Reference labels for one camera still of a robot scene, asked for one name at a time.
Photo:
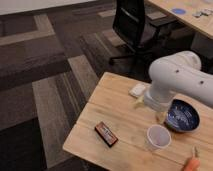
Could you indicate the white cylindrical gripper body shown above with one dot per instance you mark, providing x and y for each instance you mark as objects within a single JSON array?
[{"x": 158, "y": 98}]

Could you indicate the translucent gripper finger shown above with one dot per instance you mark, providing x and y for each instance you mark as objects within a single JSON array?
[
  {"x": 139, "y": 102},
  {"x": 161, "y": 117}
]

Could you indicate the orange pepper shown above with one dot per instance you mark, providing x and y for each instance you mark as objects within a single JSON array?
[{"x": 193, "y": 162}]

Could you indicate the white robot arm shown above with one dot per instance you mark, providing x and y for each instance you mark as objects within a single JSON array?
[{"x": 179, "y": 73}]

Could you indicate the blue patterned ceramic bowl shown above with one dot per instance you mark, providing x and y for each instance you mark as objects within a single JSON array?
[{"x": 182, "y": 117}]

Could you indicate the small white crumpled object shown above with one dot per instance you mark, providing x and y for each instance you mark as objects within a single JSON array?
[{"x": 137, "y": 90}]

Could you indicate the red brown chocolate bar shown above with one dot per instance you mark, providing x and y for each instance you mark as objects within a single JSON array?
[{"x": 106, "y": 134}]

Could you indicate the black office chair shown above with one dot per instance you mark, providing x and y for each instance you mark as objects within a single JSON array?
[{"x": 139, "y": 33}]

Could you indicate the blue round disc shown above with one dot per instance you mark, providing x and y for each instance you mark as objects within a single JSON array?
[{"x": 178, "y": 11}]

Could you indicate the wooden background desk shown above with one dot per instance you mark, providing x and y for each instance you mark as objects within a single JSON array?
[{"x": 202, "y": 25}]

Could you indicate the grey small objects on desk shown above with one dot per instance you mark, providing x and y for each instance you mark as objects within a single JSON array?
[{"x": 205, "y": 12}]

